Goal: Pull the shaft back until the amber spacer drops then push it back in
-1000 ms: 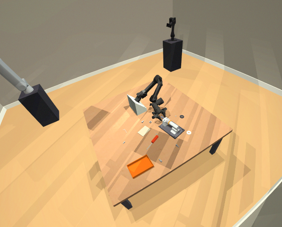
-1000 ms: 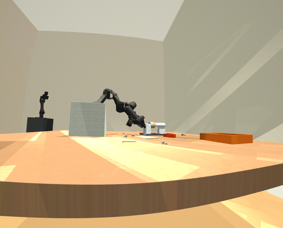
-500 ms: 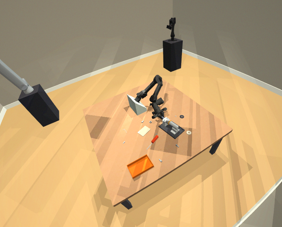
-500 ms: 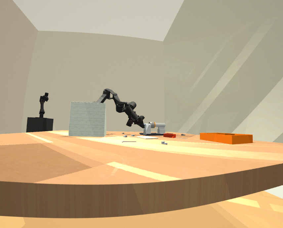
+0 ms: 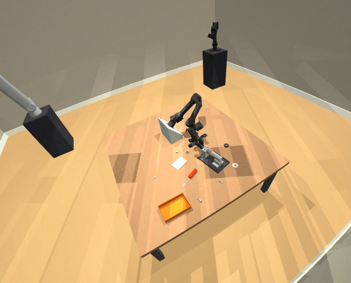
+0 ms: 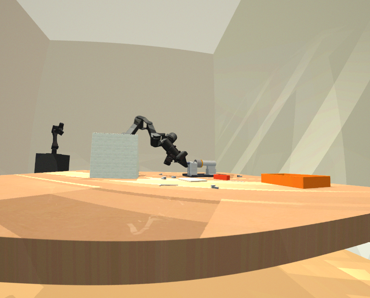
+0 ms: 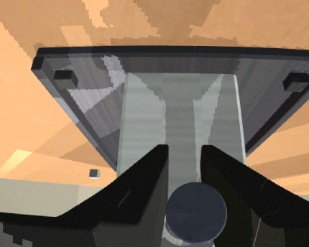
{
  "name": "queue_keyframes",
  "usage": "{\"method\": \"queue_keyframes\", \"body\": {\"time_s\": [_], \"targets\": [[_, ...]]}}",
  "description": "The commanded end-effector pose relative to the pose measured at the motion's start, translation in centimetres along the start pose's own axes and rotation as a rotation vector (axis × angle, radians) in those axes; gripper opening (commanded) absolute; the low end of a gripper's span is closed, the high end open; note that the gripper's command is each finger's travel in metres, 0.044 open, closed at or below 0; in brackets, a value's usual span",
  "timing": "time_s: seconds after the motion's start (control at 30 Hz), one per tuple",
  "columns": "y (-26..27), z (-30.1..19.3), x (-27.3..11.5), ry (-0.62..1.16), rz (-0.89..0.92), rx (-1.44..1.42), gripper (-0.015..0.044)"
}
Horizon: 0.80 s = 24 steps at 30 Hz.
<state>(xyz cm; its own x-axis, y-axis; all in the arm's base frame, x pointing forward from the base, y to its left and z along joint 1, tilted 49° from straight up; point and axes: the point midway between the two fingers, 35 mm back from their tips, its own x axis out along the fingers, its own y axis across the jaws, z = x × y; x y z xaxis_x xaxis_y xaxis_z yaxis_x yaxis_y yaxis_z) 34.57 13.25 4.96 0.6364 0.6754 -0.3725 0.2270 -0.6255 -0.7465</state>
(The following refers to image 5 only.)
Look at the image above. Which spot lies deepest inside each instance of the orange rectangular tray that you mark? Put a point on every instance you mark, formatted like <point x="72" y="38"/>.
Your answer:
<point x="174" y="207"/>

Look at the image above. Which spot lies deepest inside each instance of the white rectangular card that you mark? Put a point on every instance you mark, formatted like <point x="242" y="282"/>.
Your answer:
<point x="179" y="163"/>

